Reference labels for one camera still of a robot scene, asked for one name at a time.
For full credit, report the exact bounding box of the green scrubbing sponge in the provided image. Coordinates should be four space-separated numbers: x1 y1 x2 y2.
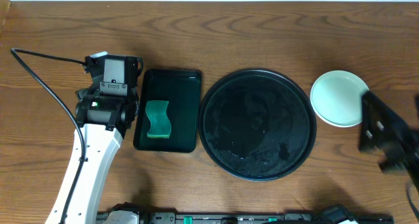
145 100 172 139

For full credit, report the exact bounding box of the mint green plate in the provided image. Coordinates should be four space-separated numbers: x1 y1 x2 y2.
310 70 369 128

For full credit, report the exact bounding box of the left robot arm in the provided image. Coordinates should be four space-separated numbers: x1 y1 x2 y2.
46 52 143 223

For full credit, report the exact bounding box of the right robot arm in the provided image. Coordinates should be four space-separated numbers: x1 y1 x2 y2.
358 91 418 187

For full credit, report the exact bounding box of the dark rectangular sponge tray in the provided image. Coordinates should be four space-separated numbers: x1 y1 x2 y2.
134 69 202 153

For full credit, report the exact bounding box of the round black serving tray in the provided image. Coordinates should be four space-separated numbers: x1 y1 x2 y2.
198 69 317 181

